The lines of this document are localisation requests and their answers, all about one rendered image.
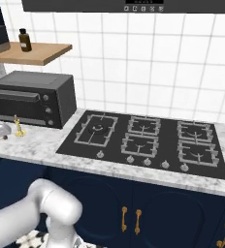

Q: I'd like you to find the black toaster oven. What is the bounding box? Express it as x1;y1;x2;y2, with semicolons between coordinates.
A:
0;70;78;130

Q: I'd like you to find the black range hood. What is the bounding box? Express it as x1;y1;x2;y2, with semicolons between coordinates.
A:
21;0;225;15

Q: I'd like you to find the dark blue drawer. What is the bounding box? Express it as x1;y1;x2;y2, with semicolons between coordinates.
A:
0;156;54;216

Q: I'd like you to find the brown glass bottle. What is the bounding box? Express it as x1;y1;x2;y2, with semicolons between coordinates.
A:
17;28;33;53

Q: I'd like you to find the small golden figurine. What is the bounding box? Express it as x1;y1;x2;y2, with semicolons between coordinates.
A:
13;114;27;138

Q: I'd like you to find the black gas hob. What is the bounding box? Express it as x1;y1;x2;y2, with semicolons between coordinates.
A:
55;109;225;181

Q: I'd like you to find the wooden wall shelf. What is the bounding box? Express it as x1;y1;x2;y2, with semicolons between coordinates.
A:
0;41;74;67

